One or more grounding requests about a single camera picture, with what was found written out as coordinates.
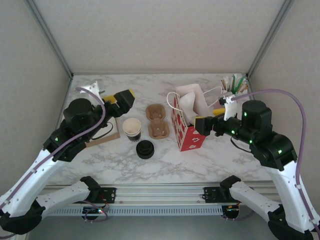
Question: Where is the red paper gift bag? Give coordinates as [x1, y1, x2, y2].
[166, 83, 224, 153]

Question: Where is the white paper napkin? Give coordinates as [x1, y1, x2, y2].
[177, 90, 201, 120]

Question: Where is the brown cardboard napkin box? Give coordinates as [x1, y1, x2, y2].
[85, 116, 121, 149]

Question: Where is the brown pulp cup carrier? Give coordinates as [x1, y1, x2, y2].
[145, 103, 172, 140]

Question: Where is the nested cream paper cup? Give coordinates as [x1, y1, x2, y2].
[122, 118, 143, 137]

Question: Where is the white napkin stack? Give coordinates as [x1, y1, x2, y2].
[98, 117, 118, 142]

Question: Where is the black paper cup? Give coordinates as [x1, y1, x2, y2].
[126, 132, 143, 144]

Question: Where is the black plastic cup lid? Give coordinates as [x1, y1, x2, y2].
[135, 139, 155, 160]

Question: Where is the small circuit board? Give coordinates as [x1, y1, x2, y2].
[225, 204, 240, 219]
[83, 206, 106, 216]

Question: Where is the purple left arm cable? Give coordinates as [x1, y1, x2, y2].
[0, 86, 106, 238]

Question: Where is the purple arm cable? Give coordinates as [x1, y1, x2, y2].
[0, 86, 106, 238]
[231, 88, 320, 235]

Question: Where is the aluminium frame bar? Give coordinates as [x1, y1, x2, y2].
[71, 71, 248, 76]

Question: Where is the thin black cable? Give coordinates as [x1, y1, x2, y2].
[91, 121, 114, 141]
[229, 136, 252, 153]

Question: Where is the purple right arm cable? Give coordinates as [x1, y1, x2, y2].
[231, 88, 320, 235]

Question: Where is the aluminium frame post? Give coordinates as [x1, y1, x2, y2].
[23, 0, 75, 79]
[246, 0, 296, 79]

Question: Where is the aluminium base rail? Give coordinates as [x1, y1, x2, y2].
[39, 183, 283, 207]

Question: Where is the white slotted cable duct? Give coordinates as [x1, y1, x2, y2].
[46, 206, 224, 217]

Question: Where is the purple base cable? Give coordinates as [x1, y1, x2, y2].
[83, 198, 110, 223]
[225, 204, 253, 222]

